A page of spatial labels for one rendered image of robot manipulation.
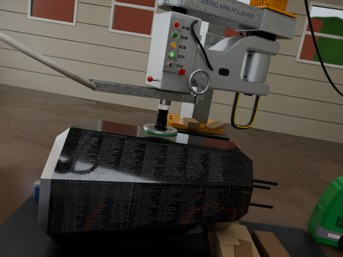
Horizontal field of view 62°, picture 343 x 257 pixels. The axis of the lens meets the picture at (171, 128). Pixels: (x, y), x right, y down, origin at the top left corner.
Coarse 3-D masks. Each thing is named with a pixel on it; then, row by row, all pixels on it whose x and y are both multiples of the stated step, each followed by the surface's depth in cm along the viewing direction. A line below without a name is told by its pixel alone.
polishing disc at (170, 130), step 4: (144, 124) 178; (148, 124) 180; (152, 124) 182; (144, 128) 171; (148, 128) 169; (152, 128) 171; (156, 128) 172; (168, 128) 178; (172, 128) 180; (156, 132) 166; (160, 132) 166; (164, 132) 167; (168, 132) 168; (172, 132) 170; (176, 132) 173
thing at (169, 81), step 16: (160, 16) 160; (176, 16) 150; (192, 16) 156; (160, 32) 159; (160, 48) 158; (192, 48) 160; (160, 64) 158; (192, 64) 163; (160, 80) 157; (176, 80) 160
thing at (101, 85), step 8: (88, 80) 153; (96, 80) 155; (96, 88) 146; (104, 88) 147; (112, 88) 149; (120, 88) 152; (128, 88) 154; (136, 88) 156; (144, 88) 158; (152, 88) 172; (144, 96) 159; (152, 96) 162; (160, 96) 164; (168, 96) 166; (176, 96) 168; (184, 96) 172; (192, 96) 174
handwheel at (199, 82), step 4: (192, 72) 159; (196, 72) 159; (204, 72) 162; (192, 76) 159; (208, 76) 164; (188, 80) 159; (196, 80) 161; (200, 80) 161; (204, 80) 163; (208, 80) 165; (188, 84) 159; (196, 84) 163; (200, 84) 162; (208, 84) 165; (192, 92) 162; (196, 92) 163; (200, 92) 164; (204, 92) 165
